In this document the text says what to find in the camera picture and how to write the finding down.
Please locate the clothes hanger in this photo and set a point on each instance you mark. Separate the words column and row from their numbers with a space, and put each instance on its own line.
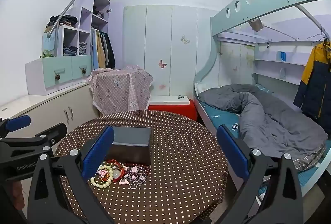
column 320, row 39

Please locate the teal drawer unit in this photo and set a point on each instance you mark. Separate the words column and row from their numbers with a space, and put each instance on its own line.
column 64, row 68

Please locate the green toy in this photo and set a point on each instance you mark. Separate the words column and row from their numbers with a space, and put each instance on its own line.
column 46, row 53

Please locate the folded blue jeans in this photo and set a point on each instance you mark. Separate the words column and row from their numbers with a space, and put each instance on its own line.
column 70, row 50

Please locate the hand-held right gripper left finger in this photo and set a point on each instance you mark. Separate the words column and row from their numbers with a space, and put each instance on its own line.
column 99, row 154

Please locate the dark folded clothes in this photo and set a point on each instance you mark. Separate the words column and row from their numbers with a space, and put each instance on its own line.
column 98, row 12

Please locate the pink charm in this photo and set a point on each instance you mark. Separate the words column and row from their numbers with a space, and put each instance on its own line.
column 132, row 177
column 134, row 169

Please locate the round polka dot table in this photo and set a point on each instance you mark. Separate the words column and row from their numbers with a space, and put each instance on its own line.
column 168, row 141

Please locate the pink butterfly sticker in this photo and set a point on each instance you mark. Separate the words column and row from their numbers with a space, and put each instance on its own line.
column 162, row 63

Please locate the pink bear print cloth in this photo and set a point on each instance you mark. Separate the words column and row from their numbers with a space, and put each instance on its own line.
column 119, row 89

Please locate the person's left hand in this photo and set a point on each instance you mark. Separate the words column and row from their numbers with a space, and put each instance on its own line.
column 16, row 194

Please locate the purple wardrobe door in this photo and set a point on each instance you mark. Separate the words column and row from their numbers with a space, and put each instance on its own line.
column 115, row 32

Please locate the red storage stool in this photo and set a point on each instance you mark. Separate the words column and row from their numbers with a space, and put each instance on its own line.
column 175, row 111

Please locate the pale round pendant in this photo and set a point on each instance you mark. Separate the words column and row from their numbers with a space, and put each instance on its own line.
column 118, row 175

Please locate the white low cabinet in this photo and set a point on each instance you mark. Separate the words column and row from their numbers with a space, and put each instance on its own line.
column 46, row 112

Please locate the teal bedsheet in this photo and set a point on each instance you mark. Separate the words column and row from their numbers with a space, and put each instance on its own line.
column 219, row 116

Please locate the teal bunk bed frame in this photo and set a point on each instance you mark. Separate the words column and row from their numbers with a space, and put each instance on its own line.
column 245, row 10

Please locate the blue cloud print blanket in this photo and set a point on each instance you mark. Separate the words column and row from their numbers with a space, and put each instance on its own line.
column 262, row 189

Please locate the small white shelf item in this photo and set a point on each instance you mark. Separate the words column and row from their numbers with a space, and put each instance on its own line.
column 283, row 72

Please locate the beige butterfly sticker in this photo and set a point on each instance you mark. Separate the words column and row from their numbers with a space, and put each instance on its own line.
column 185, row 39

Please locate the purple stair shelf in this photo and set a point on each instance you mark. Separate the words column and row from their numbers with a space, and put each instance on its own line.
column 86, row 17

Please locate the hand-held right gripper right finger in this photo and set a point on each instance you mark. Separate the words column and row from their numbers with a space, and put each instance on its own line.
column 232, row 153

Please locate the dark metal jewelry box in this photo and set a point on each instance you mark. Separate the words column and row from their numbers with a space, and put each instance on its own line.
column 129, row 154

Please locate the yellow navy jacket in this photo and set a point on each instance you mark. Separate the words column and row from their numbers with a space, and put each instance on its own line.
column 315, row 79

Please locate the small blue box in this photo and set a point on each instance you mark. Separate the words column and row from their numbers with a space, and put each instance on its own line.
column 281, row 56

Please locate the white board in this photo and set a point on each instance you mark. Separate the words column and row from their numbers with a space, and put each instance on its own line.
column 168, row 100

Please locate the white wardrobe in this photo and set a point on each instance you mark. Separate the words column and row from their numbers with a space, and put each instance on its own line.
column 168, row 32

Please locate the white bedside shelf unit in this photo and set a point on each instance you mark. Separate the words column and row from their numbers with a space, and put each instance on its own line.
column 274, row 59

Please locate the grey hanging bag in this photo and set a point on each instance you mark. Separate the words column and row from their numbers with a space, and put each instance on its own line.
column 256, row 25

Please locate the pile of dark clothes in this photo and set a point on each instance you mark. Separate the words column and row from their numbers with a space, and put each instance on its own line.
column 63, row 21

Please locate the folded grey clothes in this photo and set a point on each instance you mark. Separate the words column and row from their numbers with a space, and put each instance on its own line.
column 82, row 48

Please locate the pink flower sticker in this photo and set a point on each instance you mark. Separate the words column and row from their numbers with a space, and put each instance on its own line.
column 161, row 87

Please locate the grey duvet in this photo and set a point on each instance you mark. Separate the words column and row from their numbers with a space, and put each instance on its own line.
column 258, row 115

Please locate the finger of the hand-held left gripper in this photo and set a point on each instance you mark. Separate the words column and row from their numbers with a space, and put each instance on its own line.
column 55, row 132
column 18, row 122

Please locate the row of hanging clothes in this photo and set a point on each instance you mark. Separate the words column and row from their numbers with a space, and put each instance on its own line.
column 103, row 49

